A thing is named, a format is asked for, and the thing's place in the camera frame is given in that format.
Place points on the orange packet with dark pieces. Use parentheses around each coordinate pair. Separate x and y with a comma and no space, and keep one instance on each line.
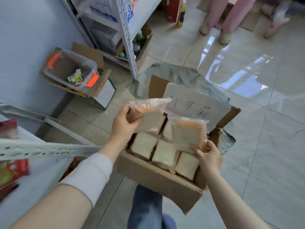
(71,166)

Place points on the green yellow sachets bundle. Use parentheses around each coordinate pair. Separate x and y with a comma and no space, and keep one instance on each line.
(77,78)

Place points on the grey green woven sack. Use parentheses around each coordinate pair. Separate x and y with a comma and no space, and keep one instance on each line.
(178,73)

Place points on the person's right hand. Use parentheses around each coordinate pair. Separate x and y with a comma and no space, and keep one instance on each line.
(210,159)

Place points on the person's right forearm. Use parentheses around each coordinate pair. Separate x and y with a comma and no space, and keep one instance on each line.
(233,207)

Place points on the grey box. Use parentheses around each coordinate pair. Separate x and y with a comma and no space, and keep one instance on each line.
(102,36)

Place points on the person's left hand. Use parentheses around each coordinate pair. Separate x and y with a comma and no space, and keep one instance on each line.
(122,128)

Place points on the white arm sleeve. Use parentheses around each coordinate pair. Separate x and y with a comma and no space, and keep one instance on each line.
(88,174)

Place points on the yellow drink bottle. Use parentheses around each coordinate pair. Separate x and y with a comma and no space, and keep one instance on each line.
(181,15)

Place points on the blue white packet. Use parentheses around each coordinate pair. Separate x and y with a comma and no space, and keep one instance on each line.
(129,13)

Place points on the pile of bread packets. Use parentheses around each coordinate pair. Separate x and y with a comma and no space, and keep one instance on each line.
(143,145)

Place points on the green plastic bottle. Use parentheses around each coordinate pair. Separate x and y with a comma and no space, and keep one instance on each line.
(140,40)

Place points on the stack of white cartons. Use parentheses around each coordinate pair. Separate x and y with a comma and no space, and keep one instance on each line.
(102,7)

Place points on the teal capped bottle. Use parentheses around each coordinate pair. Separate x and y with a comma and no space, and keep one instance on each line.
(122,55)

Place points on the clear bread packet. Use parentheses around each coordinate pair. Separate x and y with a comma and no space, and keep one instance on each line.
(152,121)
(188,135)

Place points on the brown cardboard box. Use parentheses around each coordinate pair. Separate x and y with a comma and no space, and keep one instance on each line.
(155,178)

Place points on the white handwritten paper sheet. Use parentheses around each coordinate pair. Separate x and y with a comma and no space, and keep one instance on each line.
(197,97)

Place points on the green clipboard with paper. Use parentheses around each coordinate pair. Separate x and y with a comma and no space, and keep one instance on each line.
(106,94)

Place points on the white metal shelf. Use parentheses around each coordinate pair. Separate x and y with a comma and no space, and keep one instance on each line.
(47,150)

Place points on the cluster of red snack packets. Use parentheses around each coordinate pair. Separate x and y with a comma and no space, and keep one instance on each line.
(14,169)

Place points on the white perforated metal rack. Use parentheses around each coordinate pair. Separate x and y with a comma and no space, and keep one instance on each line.
(125,33)

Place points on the brown bottle carton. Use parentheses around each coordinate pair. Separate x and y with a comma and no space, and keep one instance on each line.
(143,57)

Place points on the person's blue jeans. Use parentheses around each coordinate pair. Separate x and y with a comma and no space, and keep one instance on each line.
(145,209)

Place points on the person's left forearm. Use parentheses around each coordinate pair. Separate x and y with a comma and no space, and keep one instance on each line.
(47,207)

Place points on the clear bin with orange latches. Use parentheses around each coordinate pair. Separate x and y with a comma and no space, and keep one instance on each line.
(64,66)

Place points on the red box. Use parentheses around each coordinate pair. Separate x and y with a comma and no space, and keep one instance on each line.
(172,9)

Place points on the clear white capped bottle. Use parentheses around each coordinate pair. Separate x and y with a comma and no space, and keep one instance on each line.
(136,48)

